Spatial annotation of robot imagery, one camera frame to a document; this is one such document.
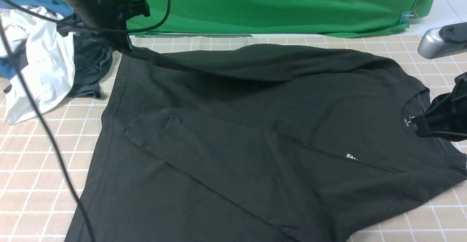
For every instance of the blue binder clip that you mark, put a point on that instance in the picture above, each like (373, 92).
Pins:
(408, 16)

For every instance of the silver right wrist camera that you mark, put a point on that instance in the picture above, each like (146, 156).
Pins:
(444, 41)

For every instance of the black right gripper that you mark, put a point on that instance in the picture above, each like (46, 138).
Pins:
(446, 116)

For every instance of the white crumpled shirt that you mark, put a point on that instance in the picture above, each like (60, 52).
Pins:
(49, 74)

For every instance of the blue crumpled garment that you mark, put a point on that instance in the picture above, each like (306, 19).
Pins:
(17, 28)

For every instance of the dark gray long-sleeve shirt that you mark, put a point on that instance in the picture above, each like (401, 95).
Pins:
(266, 143)

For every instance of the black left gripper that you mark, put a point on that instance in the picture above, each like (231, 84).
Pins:
(108, 20)

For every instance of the dark teal crumpled garment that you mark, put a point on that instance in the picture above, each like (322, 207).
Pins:
(92, 61)

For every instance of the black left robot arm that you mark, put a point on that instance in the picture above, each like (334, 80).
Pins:
(72, 28)

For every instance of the green backdrop cloth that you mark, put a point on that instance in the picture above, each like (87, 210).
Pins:
(337, 18)

